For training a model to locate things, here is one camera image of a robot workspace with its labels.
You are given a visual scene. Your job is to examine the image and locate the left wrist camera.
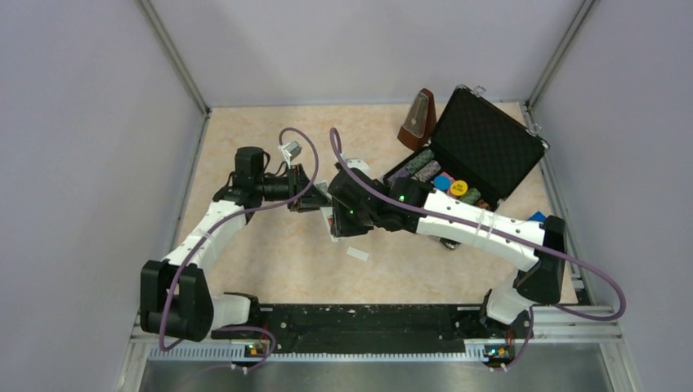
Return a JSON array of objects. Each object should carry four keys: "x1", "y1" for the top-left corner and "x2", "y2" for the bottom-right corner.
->
[{"x1": 278, "y1": 140, "x2": 302, "y2": 165}]

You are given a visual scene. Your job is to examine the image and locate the black poker chip case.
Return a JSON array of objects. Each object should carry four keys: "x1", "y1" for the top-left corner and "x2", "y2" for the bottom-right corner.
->
[{"x1": 382, "y1": 85, "x2": 549, "y2": 211}]

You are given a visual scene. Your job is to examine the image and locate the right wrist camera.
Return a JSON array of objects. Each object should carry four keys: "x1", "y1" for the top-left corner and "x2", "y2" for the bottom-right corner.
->
[{"x1": 346, "y1": 158, "x2": 370, "y2": 176}]

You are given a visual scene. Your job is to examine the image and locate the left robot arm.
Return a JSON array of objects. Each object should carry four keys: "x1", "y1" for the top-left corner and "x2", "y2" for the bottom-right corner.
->
[{"x1": 139, "y1": 142, "x2": 329, "y2": 341}]

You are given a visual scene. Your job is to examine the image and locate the blue poker chip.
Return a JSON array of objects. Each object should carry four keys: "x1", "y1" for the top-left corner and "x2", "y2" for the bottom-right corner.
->
[{"x1": 432, "y1": 175, "x2": 452, "y2": 192}]

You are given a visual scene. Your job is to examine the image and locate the yellow poker chip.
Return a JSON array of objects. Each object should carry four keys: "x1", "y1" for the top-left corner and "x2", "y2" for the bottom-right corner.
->
[{"x1": 448, "y1": 180, "x2": 468, "y2": 198}]

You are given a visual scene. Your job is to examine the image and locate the white remote control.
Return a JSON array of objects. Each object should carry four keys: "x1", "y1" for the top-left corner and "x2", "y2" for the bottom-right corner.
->
[{"x1": 320, "y1": 207, "x2": 340, "y2": 243}]

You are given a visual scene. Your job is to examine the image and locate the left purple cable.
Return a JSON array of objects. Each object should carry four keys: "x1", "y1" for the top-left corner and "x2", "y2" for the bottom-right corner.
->
[{"x1": 158, "y1": 127, "x2": 320, "y2": 353}]

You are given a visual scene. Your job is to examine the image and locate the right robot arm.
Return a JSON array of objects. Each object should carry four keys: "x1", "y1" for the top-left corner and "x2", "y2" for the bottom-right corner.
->
[{"x1": 328, "y1": 169, "x2": 566, "y2": 336}]

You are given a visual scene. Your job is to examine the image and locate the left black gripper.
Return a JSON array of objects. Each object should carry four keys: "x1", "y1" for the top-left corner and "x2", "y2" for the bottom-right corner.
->
[{"x1": 256, "y1": 163, "x2": 333, "y2": 212}]

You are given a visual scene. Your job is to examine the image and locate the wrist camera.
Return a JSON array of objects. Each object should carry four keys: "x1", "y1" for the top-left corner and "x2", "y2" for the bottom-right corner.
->
[
  {"x1": 278, "y1": 140, "x2": 302, "y2": 165},
  {"x1": 346, "y1": 158, "x2": 370, "y2": 176}
]

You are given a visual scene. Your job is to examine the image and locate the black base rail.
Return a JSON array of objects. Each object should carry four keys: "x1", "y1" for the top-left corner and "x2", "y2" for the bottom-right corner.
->
[{"x1": 211, "y1": 301, "x2": 531, "y2": 359}]

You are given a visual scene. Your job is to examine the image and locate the brown wooden metronome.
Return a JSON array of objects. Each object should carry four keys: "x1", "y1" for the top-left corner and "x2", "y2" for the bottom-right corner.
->
[{"x1": 397, "y1": 88, "x2": 437, "y2": 151}]

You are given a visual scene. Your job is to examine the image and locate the white battery cover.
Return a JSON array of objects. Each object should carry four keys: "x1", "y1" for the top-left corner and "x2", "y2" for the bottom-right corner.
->
[{"x1": 346, "y1": 247, "x2": 369, "y2": 262}]

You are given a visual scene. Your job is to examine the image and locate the colourful toy bricks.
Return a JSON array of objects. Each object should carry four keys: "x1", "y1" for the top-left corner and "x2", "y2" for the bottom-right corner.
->
[{"x1": 528, "y1": 212, "x2": 548, "y2": 223}]

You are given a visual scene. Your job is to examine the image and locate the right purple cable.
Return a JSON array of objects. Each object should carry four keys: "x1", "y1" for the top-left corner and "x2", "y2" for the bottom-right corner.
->
[{"x1": 329, "y1": 127, "x2": 628, "y2": 323}]

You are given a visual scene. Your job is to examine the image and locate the purple cable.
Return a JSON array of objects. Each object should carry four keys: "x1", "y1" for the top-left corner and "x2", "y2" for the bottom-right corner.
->
[
  {"x1": 158, "y1": 127, "x2": 320, "y2": 353},
  {"x1": 329, "y1": 127, "x2": 628, "y2": 323}
]

